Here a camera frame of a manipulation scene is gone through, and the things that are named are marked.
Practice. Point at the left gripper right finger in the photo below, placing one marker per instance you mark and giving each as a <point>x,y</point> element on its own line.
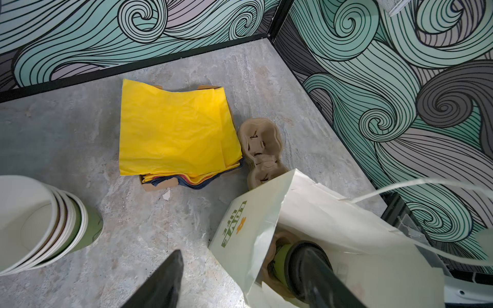
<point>329,291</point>

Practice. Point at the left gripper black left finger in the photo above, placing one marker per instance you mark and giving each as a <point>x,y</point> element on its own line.
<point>162,288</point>

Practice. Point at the black cup lid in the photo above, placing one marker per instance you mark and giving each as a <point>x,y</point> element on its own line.
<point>304,258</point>

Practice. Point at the green paper coffee cup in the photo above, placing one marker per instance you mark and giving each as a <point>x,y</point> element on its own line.
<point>282,265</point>

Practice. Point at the brown pulp cup carrier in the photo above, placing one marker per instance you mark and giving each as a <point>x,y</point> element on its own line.
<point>261,144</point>
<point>281,237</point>

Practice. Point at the white paper gift bag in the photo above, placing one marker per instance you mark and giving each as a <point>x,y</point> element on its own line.
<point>378,263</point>

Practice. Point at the stack of green paper cups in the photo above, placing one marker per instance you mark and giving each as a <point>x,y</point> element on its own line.
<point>40,224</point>

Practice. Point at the yellow napkin stack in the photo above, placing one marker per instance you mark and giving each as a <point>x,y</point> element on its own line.
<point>186,134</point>

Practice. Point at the clear acrylic wall holder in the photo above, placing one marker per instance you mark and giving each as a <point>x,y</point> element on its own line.
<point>392,7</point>

